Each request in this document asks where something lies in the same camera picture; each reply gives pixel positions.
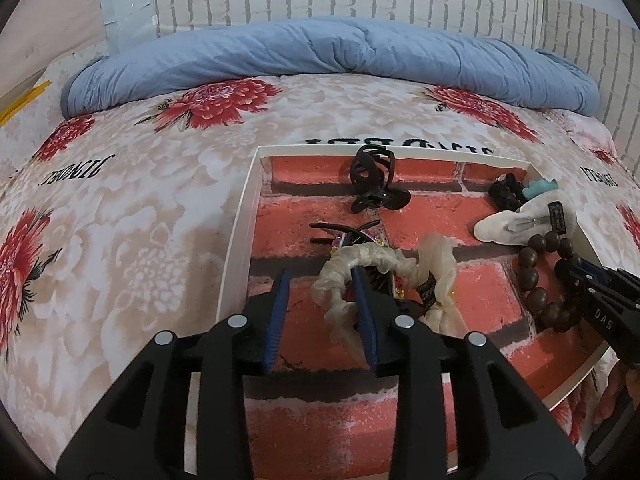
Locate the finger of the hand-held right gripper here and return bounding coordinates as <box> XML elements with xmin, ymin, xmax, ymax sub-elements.
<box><xmin>580</xmin><ymin>259</ymin><xmax>640</xmax><ymax>292</ymax></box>
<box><xmin>552</xmin><ymin>255</ymin><xmax>607</xmax><ymax>311</ymax></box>

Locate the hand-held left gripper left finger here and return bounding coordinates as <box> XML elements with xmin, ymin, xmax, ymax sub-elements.
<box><xmin>55</xmin><ymin>269</ymin><xmax>293</xmax><ymax>480</ymax></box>

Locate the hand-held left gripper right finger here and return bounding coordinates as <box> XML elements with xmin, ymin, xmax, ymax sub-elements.
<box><xmin>350</xmin><ymin>266</ymin><xmax>586</xmax><ymax>480</ymax></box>

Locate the wooden bead bracelet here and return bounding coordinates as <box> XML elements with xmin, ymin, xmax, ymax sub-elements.
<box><xmin>517</xmin><ymin>231</ymin><xmax>583</xmax><ymax>333</ymax></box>

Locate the cream scrunchie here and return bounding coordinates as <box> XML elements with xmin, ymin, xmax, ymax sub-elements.
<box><xmin>311</xmin><ymin>232</ymin><xmax>468</xmax><ymax>361</ymax></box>

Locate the jewelled black claw clip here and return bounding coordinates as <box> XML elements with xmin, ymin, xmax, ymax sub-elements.
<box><xmin>309</xmin><ymin>220</ymin><xmax>431</xmax><ymax>321</ymax></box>

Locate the white bow hair clip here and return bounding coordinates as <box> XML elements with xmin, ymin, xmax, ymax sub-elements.
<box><xmin>474</xmin><ymin>192</ymin><xmax>578</xmax><ymax>248</ymax></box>

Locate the small teal hair clip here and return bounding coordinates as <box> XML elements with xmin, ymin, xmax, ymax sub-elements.
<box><xmin>522</xmin><ymin>176</ymin><xmax>558</xmax><ymax>198</ymax></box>

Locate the small black bumpy scrunchie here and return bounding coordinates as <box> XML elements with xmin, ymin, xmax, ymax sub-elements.
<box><xmin>487</xmin><ymin>172</ymin><xmax>531</xmax><ymax>211</ymax></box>

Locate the brick pattern tray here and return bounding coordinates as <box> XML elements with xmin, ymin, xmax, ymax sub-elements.
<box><xmin>187</xmin><ymin>144</ymin><xmax>621</xmax><ymax>480</ymax></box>

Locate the person's right hand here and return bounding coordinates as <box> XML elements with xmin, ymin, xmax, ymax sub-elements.
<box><xmin>597</xmin><ymin>360</ymin><xmax>635</xmax><ymax>431</ymax></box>

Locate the red floral blanket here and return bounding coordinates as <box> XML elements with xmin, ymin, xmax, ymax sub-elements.
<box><xmin>0</xmin><ymin>42</ymin><xmax>640</xmax><ymax>480</ymax></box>

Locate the rolled blue duvet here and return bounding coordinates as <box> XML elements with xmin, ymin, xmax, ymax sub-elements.
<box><xmin>60</xmin><ymin>17</ymin><xmax>601</xmax><ymax>121</ymax></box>

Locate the yellow tape strip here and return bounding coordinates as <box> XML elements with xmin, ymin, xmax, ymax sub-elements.
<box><xmin>0</xmin><ymin>80</ymin><xmax>53</xmax><ymax>126</ymax></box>

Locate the clear plastic sheet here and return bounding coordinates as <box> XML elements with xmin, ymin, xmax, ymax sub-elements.
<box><xmin>100</xmin><ymin>0</ymin><xmax>166</xmax><ymax>53</ymax></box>

